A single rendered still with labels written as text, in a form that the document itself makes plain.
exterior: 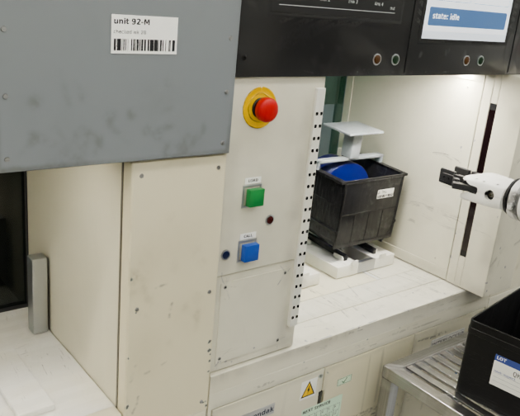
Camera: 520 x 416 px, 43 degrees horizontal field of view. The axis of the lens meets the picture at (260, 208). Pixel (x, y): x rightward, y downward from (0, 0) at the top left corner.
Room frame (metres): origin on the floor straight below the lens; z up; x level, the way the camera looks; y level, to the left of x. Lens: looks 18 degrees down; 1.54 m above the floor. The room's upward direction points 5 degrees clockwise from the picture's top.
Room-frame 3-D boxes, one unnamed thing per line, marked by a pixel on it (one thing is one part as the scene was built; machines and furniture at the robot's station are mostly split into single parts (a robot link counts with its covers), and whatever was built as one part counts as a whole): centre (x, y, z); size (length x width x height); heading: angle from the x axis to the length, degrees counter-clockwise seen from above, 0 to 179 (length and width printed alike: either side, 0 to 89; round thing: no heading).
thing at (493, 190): (1.30, -0.47, 1.19); 0.11 x 0.10 x 0.07; 37
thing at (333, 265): (1.64, -0.22, 0.89); 0.22 x 0.21 x 0.04; 40
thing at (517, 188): (1.25, -0.51, 1.19); 0.09 x 0.03 x 0.08; 127
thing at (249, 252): (1.06, 0.01, 1.10); 0.03 x 0.02 x 0.03; 130
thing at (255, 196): (1.06, 0.01, 1.20); 0.03 x 0.02 x 0.03; 130
